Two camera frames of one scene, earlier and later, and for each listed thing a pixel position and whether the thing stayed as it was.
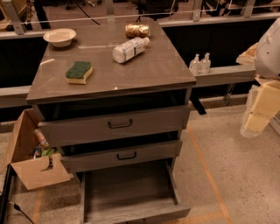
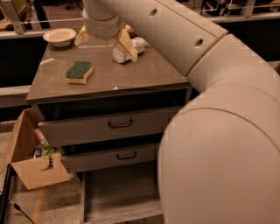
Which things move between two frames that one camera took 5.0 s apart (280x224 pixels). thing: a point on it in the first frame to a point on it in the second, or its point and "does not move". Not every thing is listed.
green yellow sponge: (78, 73) does not move
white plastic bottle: (129, 49) does not move
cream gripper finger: (265, 107) to (126, 45)
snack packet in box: (41, 137) does not move
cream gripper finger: (249, 56) to (83, 36)
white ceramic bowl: (60, 37) does not move
